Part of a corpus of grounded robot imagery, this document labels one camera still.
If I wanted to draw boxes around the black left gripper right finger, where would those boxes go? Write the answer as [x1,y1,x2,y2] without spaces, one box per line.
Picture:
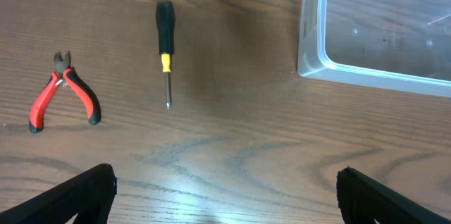
[336,167,450,224]

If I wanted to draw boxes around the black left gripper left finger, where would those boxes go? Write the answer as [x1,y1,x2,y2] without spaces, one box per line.
[1,163,117,224]

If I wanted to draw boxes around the black yellow screwdriver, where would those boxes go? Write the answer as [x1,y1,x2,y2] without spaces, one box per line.
[156,1,175,109]

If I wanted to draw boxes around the clear plastic container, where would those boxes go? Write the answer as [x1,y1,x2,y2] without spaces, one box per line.
[297,0,450,97]

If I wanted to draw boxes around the red handled pliers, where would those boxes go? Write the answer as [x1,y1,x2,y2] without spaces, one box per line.
[29,51,101,133]

